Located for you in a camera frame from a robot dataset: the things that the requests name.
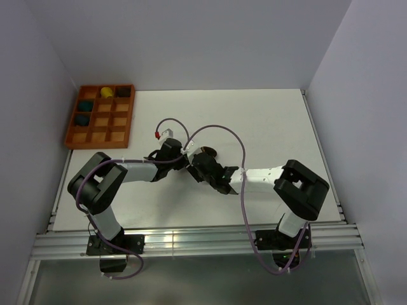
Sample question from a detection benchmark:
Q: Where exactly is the brown argyle sock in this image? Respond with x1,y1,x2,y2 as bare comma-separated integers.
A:
201,146,217,158

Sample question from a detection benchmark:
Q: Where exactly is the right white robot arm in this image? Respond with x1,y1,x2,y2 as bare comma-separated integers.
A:
188,152,329,248

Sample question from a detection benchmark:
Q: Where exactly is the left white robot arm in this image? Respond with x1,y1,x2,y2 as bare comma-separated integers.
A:
67,138,187,254

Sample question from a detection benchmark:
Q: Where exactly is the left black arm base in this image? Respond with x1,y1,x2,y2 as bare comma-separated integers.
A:
85,234,145,280

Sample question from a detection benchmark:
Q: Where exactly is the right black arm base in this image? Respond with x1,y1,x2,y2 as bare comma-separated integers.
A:
254,228,312,269

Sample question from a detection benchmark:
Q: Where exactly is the orange wooden compartment tray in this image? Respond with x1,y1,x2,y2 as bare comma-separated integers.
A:
64,84,135,150

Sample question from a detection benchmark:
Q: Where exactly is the dark brown rolled sock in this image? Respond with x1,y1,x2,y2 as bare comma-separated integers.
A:
116,86,132,98

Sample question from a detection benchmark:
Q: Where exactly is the yellow rolled sock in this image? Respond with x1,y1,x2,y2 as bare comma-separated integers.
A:
100,86,114,98

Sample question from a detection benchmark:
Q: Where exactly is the dark blue rolled sock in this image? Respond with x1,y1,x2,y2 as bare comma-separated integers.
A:
74,114,90,126

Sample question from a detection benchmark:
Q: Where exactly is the teal rolled sock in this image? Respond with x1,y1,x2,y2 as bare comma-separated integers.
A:
78,100,93,112

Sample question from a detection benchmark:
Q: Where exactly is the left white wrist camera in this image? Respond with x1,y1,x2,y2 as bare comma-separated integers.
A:
155,128,174,145

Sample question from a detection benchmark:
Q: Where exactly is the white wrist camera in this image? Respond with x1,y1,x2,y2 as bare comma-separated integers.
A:
181,140,200,164
155,128,174,145

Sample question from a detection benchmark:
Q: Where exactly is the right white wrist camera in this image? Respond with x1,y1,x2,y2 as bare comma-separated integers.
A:
181,140,200,164

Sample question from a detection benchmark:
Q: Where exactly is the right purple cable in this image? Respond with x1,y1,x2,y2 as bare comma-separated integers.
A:
184,124,312,275

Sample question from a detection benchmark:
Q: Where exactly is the purple cable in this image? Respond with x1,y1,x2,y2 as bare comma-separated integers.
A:
184,124,312,275
76,118,191,280

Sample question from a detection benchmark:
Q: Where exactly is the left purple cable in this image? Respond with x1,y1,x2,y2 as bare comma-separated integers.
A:
76,118,191,280

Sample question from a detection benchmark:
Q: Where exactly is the aluminium rail frame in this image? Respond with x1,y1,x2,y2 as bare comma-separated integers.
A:
18,90,379,305

